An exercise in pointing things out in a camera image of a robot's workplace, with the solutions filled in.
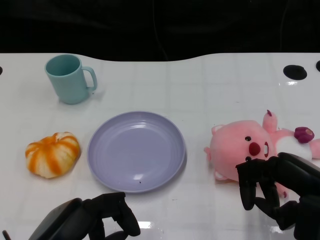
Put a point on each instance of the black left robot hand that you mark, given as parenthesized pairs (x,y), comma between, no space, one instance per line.
(70,220)

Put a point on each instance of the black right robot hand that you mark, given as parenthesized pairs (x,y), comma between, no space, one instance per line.
(295,172)

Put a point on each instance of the pink plush beaver doll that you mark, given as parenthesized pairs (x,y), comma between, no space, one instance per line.
(230,145)

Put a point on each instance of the lavender round plate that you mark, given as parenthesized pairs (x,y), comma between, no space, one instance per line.
(136,152)

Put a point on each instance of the peeled orange toy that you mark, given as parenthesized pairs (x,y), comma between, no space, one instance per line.
(52,155)

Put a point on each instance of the large black table grommet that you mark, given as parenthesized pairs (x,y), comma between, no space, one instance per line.
(295,72)

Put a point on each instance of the light teal mug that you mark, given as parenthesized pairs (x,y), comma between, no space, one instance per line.
(67,85)

